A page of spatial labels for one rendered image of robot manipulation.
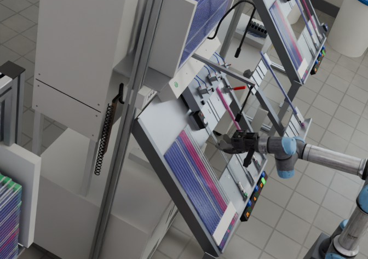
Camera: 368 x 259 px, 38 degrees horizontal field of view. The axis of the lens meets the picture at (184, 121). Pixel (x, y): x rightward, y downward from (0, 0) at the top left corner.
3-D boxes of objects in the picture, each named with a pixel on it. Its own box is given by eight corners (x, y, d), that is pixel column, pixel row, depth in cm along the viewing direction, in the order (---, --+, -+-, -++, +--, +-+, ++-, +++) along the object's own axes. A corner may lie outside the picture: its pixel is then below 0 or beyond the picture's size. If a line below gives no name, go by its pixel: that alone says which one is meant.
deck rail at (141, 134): (208, 254, 231) (220, 253, 228) (207, 257, 230) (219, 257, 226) (127, 120, 206) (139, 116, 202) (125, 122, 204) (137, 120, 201)
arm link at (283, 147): (293, 160, 225) (291, 143, 221) (268, 159, 230) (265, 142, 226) (298, 149, 231) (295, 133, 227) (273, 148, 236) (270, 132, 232)
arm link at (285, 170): (300, 166, 239) (297, 145, 234) (292, 181, 231) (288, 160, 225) (283, 164, 243) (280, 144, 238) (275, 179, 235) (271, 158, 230)
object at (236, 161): (259, 159, 278) (264, 159, 276) (212, 252, 229) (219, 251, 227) (243, 130, 271) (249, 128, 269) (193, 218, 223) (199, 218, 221)
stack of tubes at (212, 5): (224, 16, 238) (242, -39, 220) (176, 71, 200) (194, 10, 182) (199, 4, 240) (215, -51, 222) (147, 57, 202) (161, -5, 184)
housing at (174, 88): (196, 52, 256) (221, 44, 248) (150, 105, 220) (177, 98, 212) (189, 37, 253) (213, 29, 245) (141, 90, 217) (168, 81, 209)
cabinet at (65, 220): (180, 212, 330) (207, 143, 289) (125, 302, 279) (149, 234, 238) (90, 163, 340) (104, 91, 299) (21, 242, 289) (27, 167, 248)
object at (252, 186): (256, 162, 280) (268, 160, 276) (208, 254, 231) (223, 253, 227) (254, 160, 279) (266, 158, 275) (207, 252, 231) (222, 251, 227)
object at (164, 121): (224, 101, 266) (233, 99, 263) (168, 186, 218) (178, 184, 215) (195, 44, 254) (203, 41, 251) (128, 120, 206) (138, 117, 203)
